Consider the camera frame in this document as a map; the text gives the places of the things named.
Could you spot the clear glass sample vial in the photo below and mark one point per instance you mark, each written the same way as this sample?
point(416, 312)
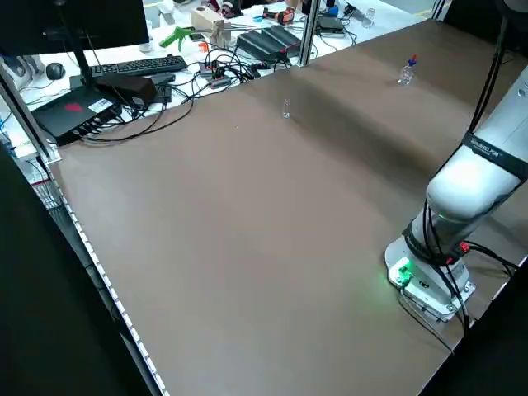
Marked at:
point(287, 110)

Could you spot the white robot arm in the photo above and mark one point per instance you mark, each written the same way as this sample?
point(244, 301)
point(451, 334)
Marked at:
point(466, 185)

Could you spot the clear bottle with blue collar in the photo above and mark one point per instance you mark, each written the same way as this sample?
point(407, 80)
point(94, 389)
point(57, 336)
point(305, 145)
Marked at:
point(406, 76)

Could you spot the grey hub with red plugs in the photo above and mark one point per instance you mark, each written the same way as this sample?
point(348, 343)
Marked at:
point(216, 76)

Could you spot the black power supply box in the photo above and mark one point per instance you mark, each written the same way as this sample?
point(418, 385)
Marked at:
point(264, 41)

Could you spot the dark brown box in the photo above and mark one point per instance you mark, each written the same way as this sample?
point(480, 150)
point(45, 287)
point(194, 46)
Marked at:
point(132, 88)

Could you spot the black keyboard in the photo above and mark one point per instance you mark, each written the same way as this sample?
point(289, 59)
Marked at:
point(140, 66)

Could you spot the orange power drill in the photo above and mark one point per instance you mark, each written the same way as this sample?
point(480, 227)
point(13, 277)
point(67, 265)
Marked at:
point(280, 16)

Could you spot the green glue gun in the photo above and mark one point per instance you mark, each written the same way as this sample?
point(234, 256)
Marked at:
point(175, 36)

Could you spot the black flat device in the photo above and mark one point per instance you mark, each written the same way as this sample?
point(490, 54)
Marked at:
point(330, 24)

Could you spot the pale wooden box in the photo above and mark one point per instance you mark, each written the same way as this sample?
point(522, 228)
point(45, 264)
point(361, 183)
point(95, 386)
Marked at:
point(206, 18)

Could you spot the clear glass jar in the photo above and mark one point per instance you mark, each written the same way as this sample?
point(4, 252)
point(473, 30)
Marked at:
point(369, 17)

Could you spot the black computer box red logo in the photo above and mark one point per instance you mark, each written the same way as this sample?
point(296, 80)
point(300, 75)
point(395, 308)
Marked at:
point(70, 115)

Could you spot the black monitor stand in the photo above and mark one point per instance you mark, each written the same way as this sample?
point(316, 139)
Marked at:
point(80, 62)

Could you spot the black computer mouse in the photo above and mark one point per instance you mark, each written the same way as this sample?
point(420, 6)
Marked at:
point(55, 71)

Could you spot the black monitor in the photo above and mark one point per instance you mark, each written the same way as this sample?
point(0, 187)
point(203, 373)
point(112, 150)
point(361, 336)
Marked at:
point(62, 20)

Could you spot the aluminium profile post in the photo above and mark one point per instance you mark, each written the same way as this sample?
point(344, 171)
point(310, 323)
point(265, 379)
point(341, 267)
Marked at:
point(308, 33)

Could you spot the aluminium frame rail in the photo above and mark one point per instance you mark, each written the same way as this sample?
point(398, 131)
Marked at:
point(24, 119)

